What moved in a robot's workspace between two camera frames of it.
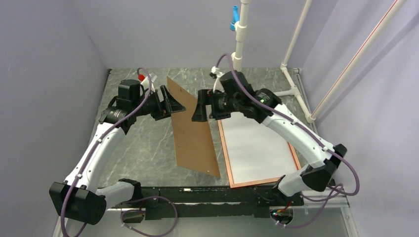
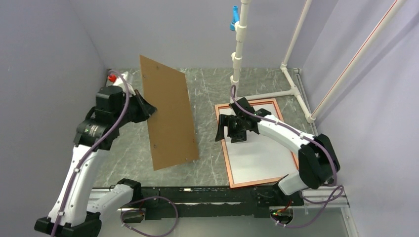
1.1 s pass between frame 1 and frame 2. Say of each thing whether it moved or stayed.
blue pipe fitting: stayed
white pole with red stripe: stayed
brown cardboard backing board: moved
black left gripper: moved
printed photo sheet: stayed
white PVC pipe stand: stayed
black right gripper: moved
